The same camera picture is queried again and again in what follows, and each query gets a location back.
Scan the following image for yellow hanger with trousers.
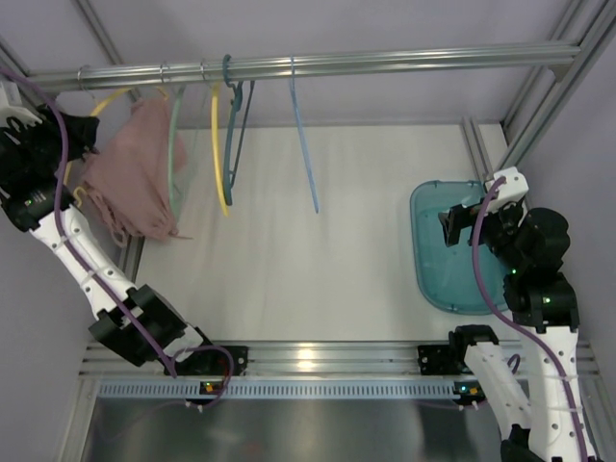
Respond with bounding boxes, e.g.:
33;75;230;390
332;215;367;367
63;64;170;210

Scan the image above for pink trousers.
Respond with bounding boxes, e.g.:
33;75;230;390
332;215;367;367
80;98;187;246

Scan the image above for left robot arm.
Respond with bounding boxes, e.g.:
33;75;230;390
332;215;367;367
1;106;216;375

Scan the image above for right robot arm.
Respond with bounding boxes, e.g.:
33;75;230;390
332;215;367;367
438;202;599;461

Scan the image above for green hanger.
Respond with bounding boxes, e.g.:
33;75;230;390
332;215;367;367
167;84;187;218

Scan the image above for dark teal hanger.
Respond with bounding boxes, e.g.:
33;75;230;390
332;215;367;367
222;54;255;207

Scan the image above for light blue hanger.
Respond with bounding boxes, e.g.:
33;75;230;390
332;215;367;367
289;56;320;214

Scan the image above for teal transparent plastic bin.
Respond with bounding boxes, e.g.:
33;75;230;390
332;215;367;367
410;180;491;316

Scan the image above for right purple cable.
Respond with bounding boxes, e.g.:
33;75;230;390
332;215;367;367
470;176;590;462

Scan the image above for purple cable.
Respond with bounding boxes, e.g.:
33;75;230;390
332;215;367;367
0;67;234;408
470;176;590;462

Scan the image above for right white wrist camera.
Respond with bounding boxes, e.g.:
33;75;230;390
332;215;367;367
484;167;529;214

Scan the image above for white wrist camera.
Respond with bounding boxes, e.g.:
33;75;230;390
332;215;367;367
0;80;42;127
484;167;529;214

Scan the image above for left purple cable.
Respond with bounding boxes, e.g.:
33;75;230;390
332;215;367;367
0;67;234;408

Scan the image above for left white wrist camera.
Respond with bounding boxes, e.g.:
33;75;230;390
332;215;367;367
0;80;42;127

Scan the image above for aluminium frame post left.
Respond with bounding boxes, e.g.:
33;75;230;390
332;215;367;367
1;1;142;276

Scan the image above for aluminium frame post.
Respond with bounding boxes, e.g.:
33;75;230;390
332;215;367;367
1;1;142;276
480;0;616;184

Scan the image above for aluminium hanging rail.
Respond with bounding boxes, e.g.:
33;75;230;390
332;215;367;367
31;40;581;91

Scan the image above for aluminium frame post right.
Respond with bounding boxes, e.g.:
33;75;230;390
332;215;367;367
480;0;616;184

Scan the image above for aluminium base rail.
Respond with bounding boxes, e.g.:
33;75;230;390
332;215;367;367
78;339;601;379

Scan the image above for slotted grey cable duct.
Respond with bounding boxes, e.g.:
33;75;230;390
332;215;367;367
98;379;461;399

